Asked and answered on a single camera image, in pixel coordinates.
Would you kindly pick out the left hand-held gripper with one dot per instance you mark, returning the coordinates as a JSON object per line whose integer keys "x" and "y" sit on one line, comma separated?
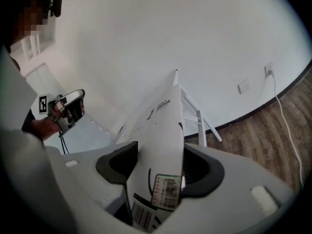
{"x": 45, "y": 105}

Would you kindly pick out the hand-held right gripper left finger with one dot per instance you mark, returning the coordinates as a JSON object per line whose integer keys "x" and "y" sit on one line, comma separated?
{"x": 107, "y": 164}

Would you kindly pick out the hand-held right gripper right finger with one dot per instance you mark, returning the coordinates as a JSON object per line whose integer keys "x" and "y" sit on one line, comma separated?
{"x": 231, "y": 179}

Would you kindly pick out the white paper booklet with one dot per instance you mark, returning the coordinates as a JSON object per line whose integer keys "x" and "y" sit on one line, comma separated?
{"x": 158, "y": 142}

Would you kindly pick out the person's left forearm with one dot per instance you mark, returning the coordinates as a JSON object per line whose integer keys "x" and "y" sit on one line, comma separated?
{"x": 44, "y": 128}

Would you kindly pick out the person's left hand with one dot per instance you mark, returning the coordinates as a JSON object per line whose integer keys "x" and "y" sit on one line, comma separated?
{"x": 56, "y": 116}

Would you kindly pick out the person's black shirt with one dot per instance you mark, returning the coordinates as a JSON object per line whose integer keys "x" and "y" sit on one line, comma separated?
{"x": 27, "y": 121}

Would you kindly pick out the white table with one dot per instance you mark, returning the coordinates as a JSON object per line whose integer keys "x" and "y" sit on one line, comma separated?
{"x": 202, "y": 130}

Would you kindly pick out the person's head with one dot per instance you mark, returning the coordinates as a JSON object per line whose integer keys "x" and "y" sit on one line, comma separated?
{"x": 29, "y": 23}

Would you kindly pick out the white blank wall plate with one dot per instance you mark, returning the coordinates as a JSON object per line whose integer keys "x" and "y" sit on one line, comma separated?
{"x": 244, "y": 86}

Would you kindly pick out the black head camera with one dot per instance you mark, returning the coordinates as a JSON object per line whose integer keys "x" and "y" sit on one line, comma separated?
{"x": 56, "y": 6}

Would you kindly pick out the white wall socket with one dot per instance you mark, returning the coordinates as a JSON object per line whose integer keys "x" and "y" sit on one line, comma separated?
{"x": 269, "y": 69}

